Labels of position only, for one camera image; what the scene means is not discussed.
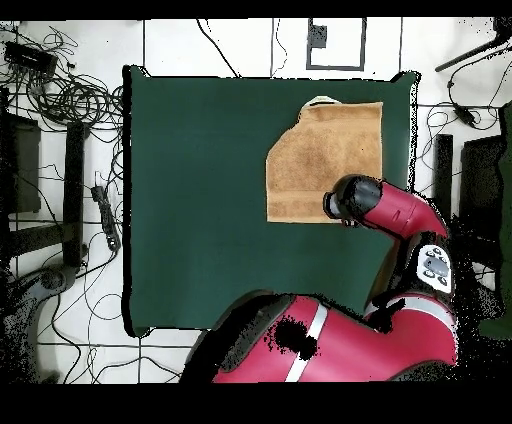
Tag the black rod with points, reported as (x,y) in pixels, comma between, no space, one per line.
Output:
(472,54)

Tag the dark green table cloth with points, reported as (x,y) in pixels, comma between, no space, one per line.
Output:
(192,200)

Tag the grey chair base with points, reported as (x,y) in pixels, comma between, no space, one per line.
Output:
(44,284)

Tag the black flat bar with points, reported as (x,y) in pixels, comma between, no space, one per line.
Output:
(443,172)
(74,192)

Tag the black power adapter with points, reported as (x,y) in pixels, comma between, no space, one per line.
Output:
(464,116)

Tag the black rectangular box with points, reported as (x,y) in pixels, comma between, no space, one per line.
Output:
(30,58)

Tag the orange terry towel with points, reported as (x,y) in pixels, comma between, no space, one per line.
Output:
(316,160)

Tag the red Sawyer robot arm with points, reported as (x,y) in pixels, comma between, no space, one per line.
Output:
(400,208)

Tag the black panel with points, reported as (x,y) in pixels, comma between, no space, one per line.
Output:
(24,168)
(480,180)

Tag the black power strip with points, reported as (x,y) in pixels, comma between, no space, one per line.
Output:
(106,216)

